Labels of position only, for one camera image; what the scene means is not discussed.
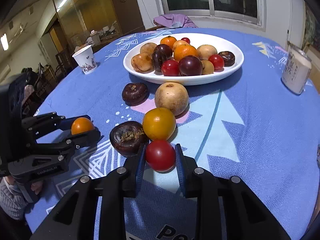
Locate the small red fruit right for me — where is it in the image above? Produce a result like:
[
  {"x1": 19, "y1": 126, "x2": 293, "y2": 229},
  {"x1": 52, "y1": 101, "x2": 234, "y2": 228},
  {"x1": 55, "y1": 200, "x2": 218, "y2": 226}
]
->
[{"x1": 208, "y1": 54, "x2": 225, "y2": 71}]

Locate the small red cherry fruit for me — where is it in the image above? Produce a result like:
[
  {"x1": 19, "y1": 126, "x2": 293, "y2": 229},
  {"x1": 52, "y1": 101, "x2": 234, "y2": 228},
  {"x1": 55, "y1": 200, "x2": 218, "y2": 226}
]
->
[{"x1": 181, "y1": 37, "x2": 190, "y2": 44}]

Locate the large beige pear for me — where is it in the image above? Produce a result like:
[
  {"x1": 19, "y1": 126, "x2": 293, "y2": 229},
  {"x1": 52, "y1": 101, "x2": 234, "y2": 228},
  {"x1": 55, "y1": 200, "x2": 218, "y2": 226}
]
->
[{"x1": 155, "y1": 82, "x2": 189, "y2": 116}]

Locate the dark purple plum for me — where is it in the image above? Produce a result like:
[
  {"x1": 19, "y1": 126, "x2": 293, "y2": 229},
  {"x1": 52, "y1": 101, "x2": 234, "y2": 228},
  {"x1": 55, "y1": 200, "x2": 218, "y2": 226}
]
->
[{"x1": 178, "y1": 55, "x2": 202, "y2": 76}]

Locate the dark mangosteen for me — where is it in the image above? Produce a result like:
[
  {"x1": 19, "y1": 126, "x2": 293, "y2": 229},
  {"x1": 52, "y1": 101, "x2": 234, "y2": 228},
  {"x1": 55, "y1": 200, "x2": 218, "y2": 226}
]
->
[
  {"x1": 219, "y1": 51, "x2": 235, "y2": 67},
  {"x1": 122, "y1": 82, "x2": 149, "y2": 106},
  {"x1": 109, "y1": 121, "x2": 149, "y2": 157}
]

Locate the purple cloth on chair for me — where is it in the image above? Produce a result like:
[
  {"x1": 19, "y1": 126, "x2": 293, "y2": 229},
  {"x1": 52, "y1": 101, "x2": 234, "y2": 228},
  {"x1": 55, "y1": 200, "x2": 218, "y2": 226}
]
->
[{"x1": 153, "y1": 14, "x2": 197, "y2": 29}]

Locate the white paper cup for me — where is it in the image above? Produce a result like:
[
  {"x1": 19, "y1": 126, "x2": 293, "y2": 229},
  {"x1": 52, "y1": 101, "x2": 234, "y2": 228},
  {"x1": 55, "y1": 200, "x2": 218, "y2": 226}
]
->
[{"x1": 72, "y1": 45, "x2": 98, "y2": 75}]

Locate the dark plum in plate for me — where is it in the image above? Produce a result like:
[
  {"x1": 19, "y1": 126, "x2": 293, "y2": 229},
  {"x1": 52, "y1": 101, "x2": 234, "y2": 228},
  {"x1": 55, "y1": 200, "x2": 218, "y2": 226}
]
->
[{"x1": 154, "y1": 44, "x2": 173, "y2": 59}]

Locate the brown onion-like fruit front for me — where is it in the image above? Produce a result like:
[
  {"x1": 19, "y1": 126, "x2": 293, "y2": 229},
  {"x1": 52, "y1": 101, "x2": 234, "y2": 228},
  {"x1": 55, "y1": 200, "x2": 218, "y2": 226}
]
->
[{"x1": 131, "y1": 53, "x2": 153, "y2": 73}]

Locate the blue patterned tablecloth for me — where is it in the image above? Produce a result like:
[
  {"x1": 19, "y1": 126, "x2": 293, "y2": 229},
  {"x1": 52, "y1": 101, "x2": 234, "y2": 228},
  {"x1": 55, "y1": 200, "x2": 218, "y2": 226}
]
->
[{"x1": 25, "y1": 28, "x2": 319, "y2": 239}]

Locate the large orange tangerine plate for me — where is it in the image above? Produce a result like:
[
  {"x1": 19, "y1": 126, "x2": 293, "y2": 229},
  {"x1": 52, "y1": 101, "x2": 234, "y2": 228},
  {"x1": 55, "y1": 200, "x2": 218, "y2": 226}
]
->
[{"x1": 174, "y1": 44, "x2": 199, "y2": 62}]

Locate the beige fruit in plate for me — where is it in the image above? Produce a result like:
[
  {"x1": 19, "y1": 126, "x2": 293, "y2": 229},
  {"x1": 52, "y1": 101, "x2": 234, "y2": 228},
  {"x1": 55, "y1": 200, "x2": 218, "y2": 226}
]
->
[{"x1": 197, "y1": 44, "x2": 217, "y2": 60}]

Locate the brown fruit back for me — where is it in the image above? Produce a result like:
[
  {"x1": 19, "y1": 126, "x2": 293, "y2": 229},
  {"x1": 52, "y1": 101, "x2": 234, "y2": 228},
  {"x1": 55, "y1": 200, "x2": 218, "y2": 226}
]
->
[{"x1": 140, "y1": 42, "x2": 157, "y2": 55}]

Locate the small tan fruit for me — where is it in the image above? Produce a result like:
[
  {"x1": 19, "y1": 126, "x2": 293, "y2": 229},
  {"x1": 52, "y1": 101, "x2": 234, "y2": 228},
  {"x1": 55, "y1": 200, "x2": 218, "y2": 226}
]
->
[{"x1": 201, "y1": 60, "x2": 214, "y2": 75}]

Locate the orange round fruit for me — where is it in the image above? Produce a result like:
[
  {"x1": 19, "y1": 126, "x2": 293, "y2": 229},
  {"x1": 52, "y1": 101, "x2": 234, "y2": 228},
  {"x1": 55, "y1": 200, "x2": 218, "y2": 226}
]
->
[{"x1": 172, "y1": 40, "x2": 189, "y2": 51}]

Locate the person's left hand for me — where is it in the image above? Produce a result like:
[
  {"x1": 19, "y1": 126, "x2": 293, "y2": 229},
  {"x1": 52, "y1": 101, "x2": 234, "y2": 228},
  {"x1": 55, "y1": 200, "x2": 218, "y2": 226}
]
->
[{"x1": 3, "y1": 175, "x2": 45, "y2": 196}]

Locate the dark mangosteen in plate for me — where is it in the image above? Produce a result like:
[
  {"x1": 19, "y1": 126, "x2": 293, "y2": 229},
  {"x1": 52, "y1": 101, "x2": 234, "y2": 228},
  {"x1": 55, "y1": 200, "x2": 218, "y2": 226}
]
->
[{"x1": 219, "y1": 51, "x2": 235, "y2": 67}]

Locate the white beverage can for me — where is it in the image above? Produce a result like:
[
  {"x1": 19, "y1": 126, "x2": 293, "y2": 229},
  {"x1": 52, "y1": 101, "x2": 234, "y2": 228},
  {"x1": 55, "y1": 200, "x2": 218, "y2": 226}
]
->
[{"x1": 281, "y1": 45, "x2": 312, "y2": 95}]

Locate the orange tangerine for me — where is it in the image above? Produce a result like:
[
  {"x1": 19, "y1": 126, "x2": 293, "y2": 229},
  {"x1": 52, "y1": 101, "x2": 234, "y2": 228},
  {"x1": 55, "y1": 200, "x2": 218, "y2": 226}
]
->
[{"x1": 71, "y1": 117, "x2": 95, "y2": 135}]

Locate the grey knitted sleeve forearm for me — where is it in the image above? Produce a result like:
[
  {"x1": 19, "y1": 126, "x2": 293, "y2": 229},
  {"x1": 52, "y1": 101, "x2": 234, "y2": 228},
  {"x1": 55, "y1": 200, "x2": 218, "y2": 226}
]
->
[{"x1": 1, "y1": 176, "x2": 28, "y2": 220}]

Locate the yellow orange fruit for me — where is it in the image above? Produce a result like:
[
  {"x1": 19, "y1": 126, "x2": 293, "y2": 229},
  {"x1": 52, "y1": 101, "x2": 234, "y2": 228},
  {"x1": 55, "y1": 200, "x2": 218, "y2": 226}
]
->
[{"x1": 143, "y1": 107, "x2": 176, "y2": 141}]

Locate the red tomato fruit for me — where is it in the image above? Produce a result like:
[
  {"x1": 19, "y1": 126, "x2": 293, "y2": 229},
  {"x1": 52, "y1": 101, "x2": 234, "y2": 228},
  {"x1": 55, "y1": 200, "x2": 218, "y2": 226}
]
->
[{"x1": 145, "y1": 140, "x2": 176, "y2": 172}]

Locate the red fruit plate front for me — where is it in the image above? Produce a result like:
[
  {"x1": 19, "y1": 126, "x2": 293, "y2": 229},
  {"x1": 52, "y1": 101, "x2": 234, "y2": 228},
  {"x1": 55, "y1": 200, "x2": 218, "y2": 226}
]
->
[{"x1": 161, "y1": 60, "x2": 180, "y2": 76}]

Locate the wooden glass cabinet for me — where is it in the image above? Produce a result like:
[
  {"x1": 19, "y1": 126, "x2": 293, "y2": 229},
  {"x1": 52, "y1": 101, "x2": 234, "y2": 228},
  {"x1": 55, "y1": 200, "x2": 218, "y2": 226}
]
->
[{"x1": 52, "y1": 0, "x2": 145, "y2": 49}]

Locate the small dark fruit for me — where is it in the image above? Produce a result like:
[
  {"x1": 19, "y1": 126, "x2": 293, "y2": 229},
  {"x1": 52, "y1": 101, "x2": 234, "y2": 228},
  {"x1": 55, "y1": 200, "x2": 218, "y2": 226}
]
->
[{"x1": 151, "y1": 50, "x2": 167, "y2": 72}]

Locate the small tangerine plate back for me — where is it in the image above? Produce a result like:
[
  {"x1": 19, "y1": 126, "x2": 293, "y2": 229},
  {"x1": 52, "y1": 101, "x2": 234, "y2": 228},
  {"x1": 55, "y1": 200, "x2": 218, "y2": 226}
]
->
[{"x1": 160, "y1": 36, "x2": 177, "y2": 49}]

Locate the white oval plate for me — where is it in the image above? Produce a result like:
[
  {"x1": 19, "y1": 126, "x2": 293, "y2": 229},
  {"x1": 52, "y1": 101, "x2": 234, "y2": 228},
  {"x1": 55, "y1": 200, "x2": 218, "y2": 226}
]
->
[{"x1": 123, "y1": 33, "x2": 245, "y2": 86}]

